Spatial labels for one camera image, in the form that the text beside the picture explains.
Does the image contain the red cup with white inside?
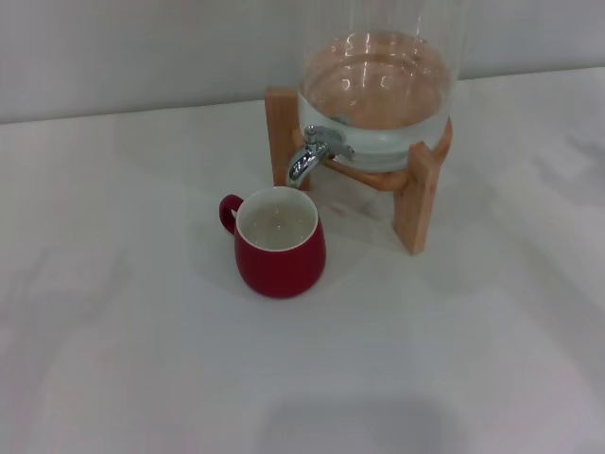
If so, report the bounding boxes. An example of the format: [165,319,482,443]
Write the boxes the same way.
[217,185,328,301]

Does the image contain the chrome faucet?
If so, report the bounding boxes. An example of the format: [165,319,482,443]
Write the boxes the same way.
[285,124,357,191]

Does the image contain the wooden dispenser stand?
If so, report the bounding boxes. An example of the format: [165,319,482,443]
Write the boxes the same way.
[264,86,455,257]

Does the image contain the glass water dispenser jar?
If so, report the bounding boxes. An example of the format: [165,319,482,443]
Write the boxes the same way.
[298,0,462,173]

